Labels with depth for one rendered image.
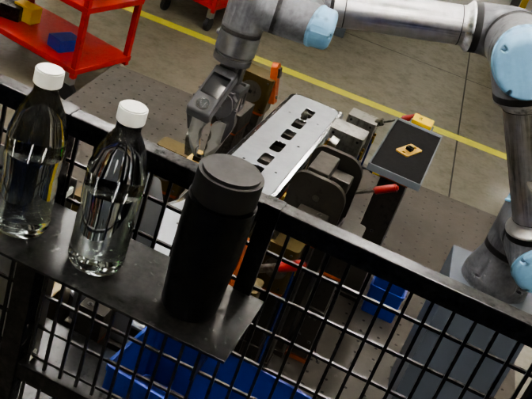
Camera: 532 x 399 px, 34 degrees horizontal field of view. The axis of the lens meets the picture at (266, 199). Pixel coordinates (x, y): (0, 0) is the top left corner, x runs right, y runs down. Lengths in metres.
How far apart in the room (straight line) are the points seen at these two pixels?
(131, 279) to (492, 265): 1.07
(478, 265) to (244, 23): 0.76
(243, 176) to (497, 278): 1.10
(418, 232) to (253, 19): 1.54
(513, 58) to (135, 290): 0.83
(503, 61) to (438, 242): 1.45
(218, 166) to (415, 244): 2.00
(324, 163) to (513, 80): 0.58
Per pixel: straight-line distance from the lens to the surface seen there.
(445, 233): 2.99
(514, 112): 1.60
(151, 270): 1.01
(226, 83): 1.56
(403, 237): 2.85
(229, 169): 0.88
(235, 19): 1.53
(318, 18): 1.53
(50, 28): 4.90
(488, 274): 1.90
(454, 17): 1.67
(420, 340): 1.96
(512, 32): 1.56
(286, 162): 2.33
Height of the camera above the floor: 2.01
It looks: 29 degrees down
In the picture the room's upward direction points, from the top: 20 degrees clockwise
